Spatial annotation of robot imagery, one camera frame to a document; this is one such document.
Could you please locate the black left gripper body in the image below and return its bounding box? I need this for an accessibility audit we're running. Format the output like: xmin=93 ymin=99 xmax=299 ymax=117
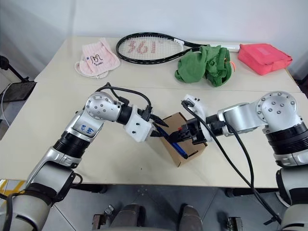
xmin=149 ymin=120 xmax=158 ymax=139

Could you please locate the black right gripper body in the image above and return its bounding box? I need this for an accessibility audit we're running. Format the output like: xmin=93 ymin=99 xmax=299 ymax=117
xmin=180 ymin=119 xmax=208 ymax=146

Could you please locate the blue pen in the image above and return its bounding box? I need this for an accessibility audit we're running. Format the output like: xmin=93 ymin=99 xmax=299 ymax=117
xmin=155 ymin=126 xmax=189 ymax=159

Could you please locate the brown cardboard box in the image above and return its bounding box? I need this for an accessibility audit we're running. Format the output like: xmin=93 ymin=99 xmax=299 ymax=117
xmin=159 ymin=111 xmax=209 ymax=168

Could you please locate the crumpled green cloth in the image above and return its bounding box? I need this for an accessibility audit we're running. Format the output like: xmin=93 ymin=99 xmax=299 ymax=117
xmin=174 ymin=44 xmax=234 ymax=88

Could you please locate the black tennis racket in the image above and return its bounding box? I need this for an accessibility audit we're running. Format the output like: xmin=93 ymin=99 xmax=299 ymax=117
xmin=115 ymin=32 xmax=242 ymax=65

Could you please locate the dark rounded shape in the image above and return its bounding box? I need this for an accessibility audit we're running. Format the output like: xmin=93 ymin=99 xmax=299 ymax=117
xmin=179 ymin=204 xmax=203 ymax=231
xmin=115 ymin=204 xmax=146 ymax=231

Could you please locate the pink towel with drawing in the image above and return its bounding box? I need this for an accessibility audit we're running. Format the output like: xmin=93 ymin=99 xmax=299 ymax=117
xmin=74 ymin=37 xmax=121 ymax=80

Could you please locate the red fabric bag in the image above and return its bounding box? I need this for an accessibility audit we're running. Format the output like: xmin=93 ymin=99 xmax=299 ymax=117
xmin=237 ymin=43 xmax=294 ymax=77

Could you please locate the black stand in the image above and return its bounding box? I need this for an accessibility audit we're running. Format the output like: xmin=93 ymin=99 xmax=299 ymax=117
xmin=0 ymin=55 xmax=38 ymax=103

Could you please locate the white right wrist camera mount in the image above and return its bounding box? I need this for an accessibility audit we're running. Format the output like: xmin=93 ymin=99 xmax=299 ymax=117
xmin=180 ymin=94 xmax=213 ymax=143

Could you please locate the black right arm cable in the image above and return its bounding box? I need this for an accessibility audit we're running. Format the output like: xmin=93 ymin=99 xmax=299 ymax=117
xmin=181 ymin=99 xmax=282 ymax=223

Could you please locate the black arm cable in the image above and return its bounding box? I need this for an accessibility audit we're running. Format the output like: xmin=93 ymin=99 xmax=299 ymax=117
xmin=181 ymin=99 xmax=282 ymax=223
xmin=95 ymin=82 xmax=154 ymax=121

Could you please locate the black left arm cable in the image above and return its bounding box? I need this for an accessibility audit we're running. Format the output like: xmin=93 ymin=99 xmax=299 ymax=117
xmin=95 ymin=82 xmax=154 ymax=121

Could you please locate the thin white cable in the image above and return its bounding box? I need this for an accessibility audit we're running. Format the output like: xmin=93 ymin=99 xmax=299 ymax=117
xmin=0 ymin=83 xmax=12 ymax=127

